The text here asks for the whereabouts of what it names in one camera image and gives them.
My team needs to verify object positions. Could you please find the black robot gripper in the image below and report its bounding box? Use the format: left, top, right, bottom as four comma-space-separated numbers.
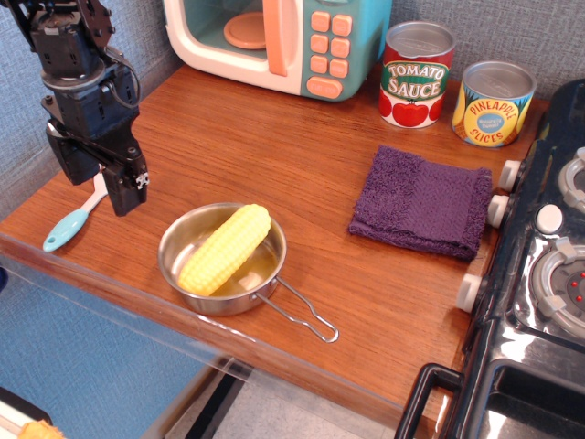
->
41, 61, 150, 217

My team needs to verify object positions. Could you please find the white stove knob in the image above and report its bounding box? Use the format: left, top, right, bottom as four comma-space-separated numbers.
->
487, 195, 509, 229
456, 273, 483, 313
498, 160, 522, 192

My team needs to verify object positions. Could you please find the orange microwave turntable plate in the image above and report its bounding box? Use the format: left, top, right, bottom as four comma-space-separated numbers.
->
223, 12, 266, 50

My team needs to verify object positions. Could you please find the pineapple slices can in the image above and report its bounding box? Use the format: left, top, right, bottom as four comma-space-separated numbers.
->
452, 60, 537, 148

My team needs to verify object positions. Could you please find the tomato sauce can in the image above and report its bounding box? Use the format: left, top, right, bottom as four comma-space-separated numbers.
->
378, 21, 455, 129

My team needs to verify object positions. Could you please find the white stove knob middle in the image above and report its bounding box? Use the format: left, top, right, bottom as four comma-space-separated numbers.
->
487, 195, 509, 229

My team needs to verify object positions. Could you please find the white stove knob bottom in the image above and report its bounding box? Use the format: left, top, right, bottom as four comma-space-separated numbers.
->
456, 273, 483, 313

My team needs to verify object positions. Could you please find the white stove knob top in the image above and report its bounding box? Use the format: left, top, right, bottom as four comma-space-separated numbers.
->
498, 160, 522, 192

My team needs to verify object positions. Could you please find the small steel pan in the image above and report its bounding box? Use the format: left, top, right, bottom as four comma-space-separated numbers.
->
158, 202, 339, 343

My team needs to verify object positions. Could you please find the purple towel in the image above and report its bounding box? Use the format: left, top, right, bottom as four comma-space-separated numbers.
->
348, 145, 493, 261

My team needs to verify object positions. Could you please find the yellow toy corn cob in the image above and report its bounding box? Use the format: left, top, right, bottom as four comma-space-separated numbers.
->
177, 204, 271, 296

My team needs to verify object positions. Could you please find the toy microwave teal and white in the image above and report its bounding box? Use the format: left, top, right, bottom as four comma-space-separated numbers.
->
164, 1, 392, 102

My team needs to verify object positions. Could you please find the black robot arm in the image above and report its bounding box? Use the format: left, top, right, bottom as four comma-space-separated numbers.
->
1, 1, 149, 216

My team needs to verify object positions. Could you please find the white spatula blue handle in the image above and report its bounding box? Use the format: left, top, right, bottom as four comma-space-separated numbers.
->
43, 171, 108, 252

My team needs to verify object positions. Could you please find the black toy stove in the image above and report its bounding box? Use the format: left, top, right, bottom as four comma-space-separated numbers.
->
396, 80, 584, 438

